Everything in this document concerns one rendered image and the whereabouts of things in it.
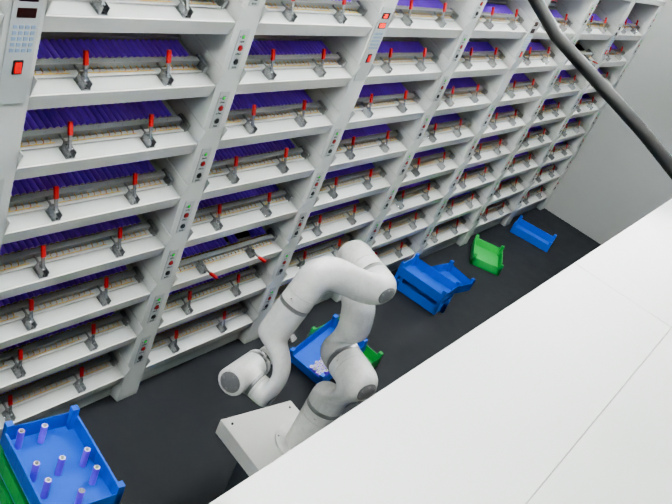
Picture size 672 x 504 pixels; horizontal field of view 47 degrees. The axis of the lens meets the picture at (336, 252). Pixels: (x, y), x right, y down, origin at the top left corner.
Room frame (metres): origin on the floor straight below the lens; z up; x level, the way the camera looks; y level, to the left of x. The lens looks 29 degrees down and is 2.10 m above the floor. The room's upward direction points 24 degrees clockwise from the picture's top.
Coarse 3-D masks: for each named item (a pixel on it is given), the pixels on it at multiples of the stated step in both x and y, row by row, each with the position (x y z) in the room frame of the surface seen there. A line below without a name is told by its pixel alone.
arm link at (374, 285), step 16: (304, 272) 1.75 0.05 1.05; (320, 272) 1.75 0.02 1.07; (336, 272) 1.77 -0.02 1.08; (352, 272) 1.79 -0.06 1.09; (368, 272) 1.80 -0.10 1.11; (384, 272) 1.83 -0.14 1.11; (288, 288) 1.75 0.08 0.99; (304, 288) 1.73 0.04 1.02; (320, 288) 1.74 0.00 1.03; (336, 288) 1.77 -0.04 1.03; (352, 288) 1.78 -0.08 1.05; (368, 288) 1.78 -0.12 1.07; (384, 288) 1.79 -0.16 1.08; (288, 304) 1.72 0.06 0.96; (304, 304) 1.73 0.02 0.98; (368, 304) 1.80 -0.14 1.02
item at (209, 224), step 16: (240, 192) 2.56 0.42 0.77; (256, 192) 2.63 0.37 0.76; (272, 192) 2.70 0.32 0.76; (288, 192) 2.75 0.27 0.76; (208, 208) 2.37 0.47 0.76; (224, 208) 2.43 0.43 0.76; (240, 208) 2.50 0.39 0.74; (256, 208) 2.57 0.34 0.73; (272, 208) 2.64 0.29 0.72; (288, 208) 2.70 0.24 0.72; (192, 224) 2.27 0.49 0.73; (208, 224) 2.33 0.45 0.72; (224, 224) 2.38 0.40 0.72; (240, 224) 2.44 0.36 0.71; (256, 224) 2.52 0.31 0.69; (192, 240) 2.22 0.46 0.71; (208, 240) 2.31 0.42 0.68
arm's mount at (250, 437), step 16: (240, 416) 1.94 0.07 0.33; (256, 416) 1.98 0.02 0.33; (272, 416) 2.01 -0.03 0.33; (288, 416) 2.05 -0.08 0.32; (224, 432) 1.86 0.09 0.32; (240, 432) 1.87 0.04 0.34; (256, 432) 1.90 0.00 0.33; (272, 432) 1.94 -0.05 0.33; (240, 448) 1.81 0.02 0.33; (256, 448) 1.84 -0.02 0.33; (272, 448) 1.87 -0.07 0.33; (240, 464) 1.79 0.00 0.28; (256, 464) 1.77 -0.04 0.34
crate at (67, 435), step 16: (64, 416) 1.53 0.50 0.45; (16, 432) 1.43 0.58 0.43; (32, 432) 1.46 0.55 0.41; (48, 432) 1.49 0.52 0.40; (64, 432) 1.52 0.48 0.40; (80, 432) 1.52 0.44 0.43; (32, 448) 1.42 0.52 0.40; (48, 448) 1.44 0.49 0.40; (64, 448) 1.47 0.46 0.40; (80, 448) 1.49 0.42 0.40; (96, 448) 1.47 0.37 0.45; (16, 464) 1.34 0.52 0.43; (48, 464) 1.40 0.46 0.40; (64, 464) 1.42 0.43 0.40; (64, 480) 1.37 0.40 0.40; (80, 480) 1.39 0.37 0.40; (112, 480) 1.40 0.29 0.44; (32, 496) 1.27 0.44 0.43; (48, 496) 1.31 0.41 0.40; (64, 496) 1.33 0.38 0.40; (96, 496) 1.37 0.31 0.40; (112, 496) 1.35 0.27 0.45
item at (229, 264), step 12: (264, 228) 2.77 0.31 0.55; (276, 228) 2.76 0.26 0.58; (240, 240) 2.62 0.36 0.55; (276, 240) 2.75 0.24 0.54; (240, 252) 2.56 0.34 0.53; (264, 252) 2.65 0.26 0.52; (276, 252) 2.70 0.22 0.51; (216, 264) 2.42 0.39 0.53; (228, 264) 2.46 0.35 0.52; (240, 264) 2.51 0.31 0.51; (252, 264) 2.60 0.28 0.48; (180, 276) 2.26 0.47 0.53; (192, 276) 2.29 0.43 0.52; (204, 276) 2.34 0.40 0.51; (180, 288) 2.26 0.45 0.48
